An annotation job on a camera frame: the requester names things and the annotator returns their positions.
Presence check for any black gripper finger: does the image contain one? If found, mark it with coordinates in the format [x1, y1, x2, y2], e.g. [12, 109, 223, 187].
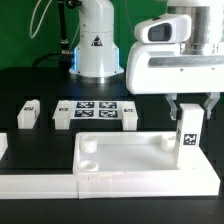
[165, 93, 178, 120]
[204, 92, 220, 120]

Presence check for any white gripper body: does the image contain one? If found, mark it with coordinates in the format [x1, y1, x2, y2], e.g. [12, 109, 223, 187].
[126, 42, 224, 94]

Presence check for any white desk tabletop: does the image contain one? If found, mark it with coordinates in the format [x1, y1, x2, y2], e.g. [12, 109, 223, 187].
[72, 131, 204, 176]

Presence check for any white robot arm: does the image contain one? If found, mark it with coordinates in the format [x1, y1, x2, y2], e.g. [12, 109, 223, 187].
[70, 0, 224, 116]

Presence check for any white L-shaped obstacle fixture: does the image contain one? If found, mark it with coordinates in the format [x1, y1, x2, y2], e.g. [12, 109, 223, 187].
[0, 154, 220, 199]

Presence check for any white part at left edge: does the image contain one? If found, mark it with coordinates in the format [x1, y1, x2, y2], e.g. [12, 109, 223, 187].
[0, 133, 8, 160]

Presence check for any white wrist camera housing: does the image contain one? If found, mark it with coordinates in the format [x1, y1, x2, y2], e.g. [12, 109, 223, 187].
[134, 13, 192, 44]

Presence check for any base plate with fiducial tags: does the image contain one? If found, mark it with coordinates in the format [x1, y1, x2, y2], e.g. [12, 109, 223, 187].
[71, 101, 121, 120]

